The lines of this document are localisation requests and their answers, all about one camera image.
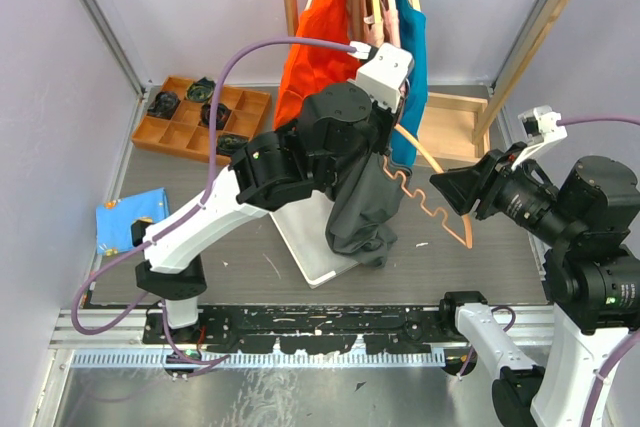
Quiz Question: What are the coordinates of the white slotted cable duct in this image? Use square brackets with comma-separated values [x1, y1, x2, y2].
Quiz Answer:
[70, 348, 446, 369]

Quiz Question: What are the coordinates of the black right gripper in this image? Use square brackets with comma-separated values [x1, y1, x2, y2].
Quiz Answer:
[429, 136, 578, 240]

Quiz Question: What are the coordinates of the rolled dark green sock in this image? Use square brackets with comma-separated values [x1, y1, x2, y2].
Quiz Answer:
[216, 133, 250, 157]

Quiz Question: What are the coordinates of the white plastic basket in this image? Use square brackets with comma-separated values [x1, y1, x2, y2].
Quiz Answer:
[270, 191, 358, 289]

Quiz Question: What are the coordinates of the blue patterned cloth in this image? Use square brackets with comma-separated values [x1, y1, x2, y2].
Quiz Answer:
[95, 188, 169, 256]

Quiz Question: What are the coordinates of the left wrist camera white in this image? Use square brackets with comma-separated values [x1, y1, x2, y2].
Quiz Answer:
[349, 41, 414, 114]

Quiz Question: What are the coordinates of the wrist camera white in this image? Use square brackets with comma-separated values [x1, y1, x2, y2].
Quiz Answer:
[349, 41, 414, 114]
[515, 106, 567, 166]

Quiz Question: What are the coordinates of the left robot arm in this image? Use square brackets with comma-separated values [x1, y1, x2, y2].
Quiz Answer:
[132, 81, 404, 343]

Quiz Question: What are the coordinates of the teal blue t shirt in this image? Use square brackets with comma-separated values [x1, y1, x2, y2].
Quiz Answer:
[395, 0, 428, 137]

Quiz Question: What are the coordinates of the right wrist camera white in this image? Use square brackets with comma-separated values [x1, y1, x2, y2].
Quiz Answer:
[515, 106, 567, 166]

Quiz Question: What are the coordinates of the dark grey t shirt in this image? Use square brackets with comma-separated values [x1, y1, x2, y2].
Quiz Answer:
[325, 153, 404, 268]

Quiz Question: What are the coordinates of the pink t shirt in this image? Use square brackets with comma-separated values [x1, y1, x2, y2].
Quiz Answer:
[363, 0, 401, 47]

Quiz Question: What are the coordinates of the orange red t shirt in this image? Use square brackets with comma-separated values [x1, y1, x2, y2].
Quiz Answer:
[273, 0, 359, 128]

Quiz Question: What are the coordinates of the orange wavy metal hanger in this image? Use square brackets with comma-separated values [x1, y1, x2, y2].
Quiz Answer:
[382, 124, 474, 250]

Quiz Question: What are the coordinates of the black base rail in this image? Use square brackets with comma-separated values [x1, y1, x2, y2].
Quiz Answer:
[171, 304, 462, 355]

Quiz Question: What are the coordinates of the wooden clothes rack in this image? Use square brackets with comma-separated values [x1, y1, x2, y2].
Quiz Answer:
[277, 0, 599, 176]

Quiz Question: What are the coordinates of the rolled black sock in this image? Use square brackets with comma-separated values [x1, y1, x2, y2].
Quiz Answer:
[199, 102, 232, 129]

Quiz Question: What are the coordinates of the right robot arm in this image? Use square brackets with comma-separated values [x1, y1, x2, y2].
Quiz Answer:
[431, 143, 639, 426]

